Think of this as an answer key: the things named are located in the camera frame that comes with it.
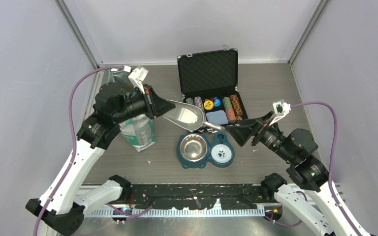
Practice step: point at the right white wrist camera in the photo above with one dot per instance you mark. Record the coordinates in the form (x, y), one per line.
(281, 109)

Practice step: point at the black poker chip case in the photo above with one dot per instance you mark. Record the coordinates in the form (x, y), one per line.
(209, 75)

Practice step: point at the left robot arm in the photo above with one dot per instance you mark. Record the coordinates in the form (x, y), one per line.
(57, 207)

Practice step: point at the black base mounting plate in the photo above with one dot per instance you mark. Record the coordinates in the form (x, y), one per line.
(196, 196)

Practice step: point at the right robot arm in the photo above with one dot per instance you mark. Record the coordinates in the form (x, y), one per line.
(331, 217)

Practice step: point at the blue small blind button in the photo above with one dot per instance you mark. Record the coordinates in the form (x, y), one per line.
(217, 102)

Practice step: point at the yellow big blind button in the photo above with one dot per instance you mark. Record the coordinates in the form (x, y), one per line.
(208, 104)

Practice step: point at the teal double pet bowl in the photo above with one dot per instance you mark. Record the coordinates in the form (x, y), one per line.
(195, 151)

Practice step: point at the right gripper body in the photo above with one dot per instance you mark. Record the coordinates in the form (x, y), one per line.
(272, 138)

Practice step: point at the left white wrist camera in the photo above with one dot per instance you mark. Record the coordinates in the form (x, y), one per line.
(136, 77)

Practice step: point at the green pet food bag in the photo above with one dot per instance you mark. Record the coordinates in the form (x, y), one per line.
(138, 131)

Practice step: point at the blue card deck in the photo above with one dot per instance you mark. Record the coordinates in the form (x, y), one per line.
(218, 117)

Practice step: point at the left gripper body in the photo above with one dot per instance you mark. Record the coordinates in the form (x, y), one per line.
(140, 103)

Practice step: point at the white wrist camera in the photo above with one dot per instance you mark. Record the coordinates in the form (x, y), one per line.
(136, 77)
(281, 109)

